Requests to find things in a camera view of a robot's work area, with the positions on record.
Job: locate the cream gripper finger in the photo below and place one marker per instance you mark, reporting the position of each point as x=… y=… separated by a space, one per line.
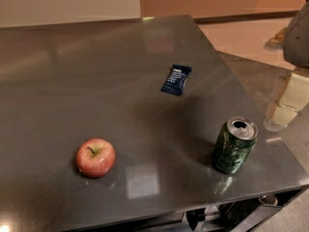
x=278 y=38
x=290 y=95

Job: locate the grey robot gripper body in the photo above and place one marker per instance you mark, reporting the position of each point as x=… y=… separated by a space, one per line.
x=297 y=39

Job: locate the green soda can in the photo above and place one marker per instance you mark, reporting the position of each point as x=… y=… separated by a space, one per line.
x=237 y=138

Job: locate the dark blue snack wrapper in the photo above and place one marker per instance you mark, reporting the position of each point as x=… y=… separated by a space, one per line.
x=174 y=84

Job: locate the black equipment under table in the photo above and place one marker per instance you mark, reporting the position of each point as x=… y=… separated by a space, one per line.
x=240 y=216

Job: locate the red apple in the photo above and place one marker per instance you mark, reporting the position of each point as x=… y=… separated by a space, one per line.
x=95 y=157

